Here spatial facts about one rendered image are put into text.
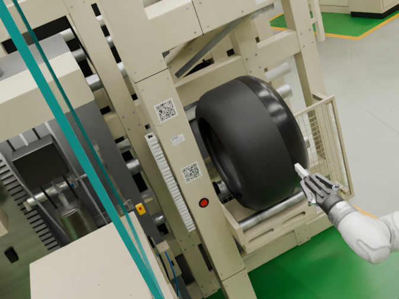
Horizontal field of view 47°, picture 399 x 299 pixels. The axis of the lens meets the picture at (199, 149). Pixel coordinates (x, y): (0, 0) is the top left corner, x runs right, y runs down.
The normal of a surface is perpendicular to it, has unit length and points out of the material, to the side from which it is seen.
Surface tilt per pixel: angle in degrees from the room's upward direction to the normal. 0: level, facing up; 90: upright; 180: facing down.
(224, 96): 10
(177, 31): 90
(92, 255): 0
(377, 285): 0
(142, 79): 90
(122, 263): 0
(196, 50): 90
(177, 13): 90
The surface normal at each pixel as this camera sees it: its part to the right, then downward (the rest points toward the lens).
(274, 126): 0.10, -0.17
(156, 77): 0.35, 0.37
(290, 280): -0.32, -0.82
